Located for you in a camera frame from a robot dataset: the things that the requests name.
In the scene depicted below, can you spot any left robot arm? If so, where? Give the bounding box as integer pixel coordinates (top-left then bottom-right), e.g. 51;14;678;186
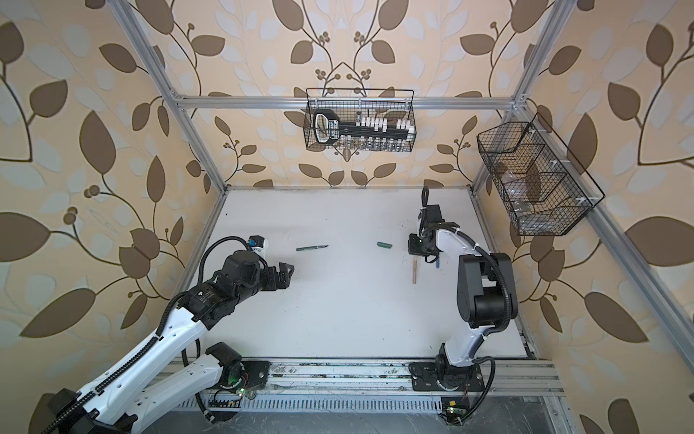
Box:
43;250;295;433

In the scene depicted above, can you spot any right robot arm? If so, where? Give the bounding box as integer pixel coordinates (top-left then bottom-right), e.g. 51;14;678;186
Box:
408;204;518;391

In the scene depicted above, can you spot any green pen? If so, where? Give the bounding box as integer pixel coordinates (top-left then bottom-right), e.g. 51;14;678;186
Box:
296;244;329;251

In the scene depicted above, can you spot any black tool in basket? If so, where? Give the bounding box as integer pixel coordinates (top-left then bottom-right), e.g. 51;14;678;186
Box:
308;108;417;145

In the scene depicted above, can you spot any aluminium rear crossbar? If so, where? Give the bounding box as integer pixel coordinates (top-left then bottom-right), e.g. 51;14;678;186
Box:
175;96;515;110

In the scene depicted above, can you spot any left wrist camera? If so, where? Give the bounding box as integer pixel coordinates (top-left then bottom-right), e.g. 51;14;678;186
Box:
248;235;266;259

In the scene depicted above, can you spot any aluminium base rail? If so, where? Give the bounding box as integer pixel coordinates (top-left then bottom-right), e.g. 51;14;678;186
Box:
162;357;565;394

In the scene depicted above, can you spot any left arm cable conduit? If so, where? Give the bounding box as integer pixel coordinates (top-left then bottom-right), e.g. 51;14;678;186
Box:
40;235;269;434

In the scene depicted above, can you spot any side wire basket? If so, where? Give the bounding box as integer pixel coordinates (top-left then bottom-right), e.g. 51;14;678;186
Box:
476;113;605;236

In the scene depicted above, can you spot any rear wire basket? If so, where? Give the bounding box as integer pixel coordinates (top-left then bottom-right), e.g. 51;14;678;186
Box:
303;86;417;153

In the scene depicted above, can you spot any aluminium frame post right rear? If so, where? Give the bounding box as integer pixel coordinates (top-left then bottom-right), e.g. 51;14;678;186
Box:
470;0;576;193

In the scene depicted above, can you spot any aluminium frame post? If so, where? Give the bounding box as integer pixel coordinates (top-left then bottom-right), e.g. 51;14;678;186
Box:
107;0;227;195
470;0;576;193

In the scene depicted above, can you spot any aluminium frame post left rear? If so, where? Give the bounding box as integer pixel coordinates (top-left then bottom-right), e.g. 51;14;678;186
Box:
107;0;227;195

